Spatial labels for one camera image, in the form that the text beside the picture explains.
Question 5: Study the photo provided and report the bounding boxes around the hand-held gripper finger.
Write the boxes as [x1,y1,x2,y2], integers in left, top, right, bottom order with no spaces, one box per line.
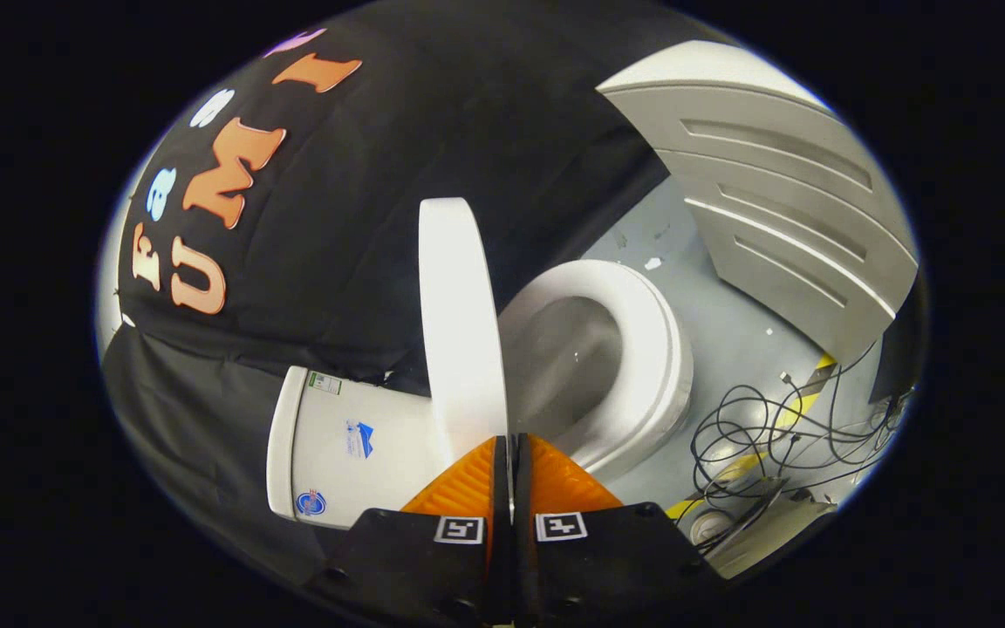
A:
[306,433,517,628]
[515,433,727,628]

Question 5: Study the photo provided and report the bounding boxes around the white toilet tank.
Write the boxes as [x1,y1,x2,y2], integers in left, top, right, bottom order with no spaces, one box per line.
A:
[265,365,455,530]

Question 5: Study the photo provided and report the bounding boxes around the white toilet bowl with seat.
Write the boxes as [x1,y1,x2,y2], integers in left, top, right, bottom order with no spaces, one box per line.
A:
[498,259,695,482]

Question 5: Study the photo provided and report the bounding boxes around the round white disc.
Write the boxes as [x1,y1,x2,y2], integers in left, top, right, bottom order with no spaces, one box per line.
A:
[693,510,737,547]

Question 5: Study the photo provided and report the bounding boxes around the grey flat box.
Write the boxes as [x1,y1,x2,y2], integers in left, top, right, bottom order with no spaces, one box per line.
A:
[712,488,839,579]

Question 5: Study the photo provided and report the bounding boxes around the black backdrop cloth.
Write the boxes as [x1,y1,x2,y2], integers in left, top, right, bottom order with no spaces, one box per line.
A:
[101,0,730,577]

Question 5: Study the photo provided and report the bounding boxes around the white panelled cabinet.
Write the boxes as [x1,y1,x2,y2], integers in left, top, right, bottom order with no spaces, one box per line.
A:
[596,39,920,364]

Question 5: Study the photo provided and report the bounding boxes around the tangle of black cables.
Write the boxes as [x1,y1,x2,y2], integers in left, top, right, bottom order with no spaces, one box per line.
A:
[690,345,909,555]

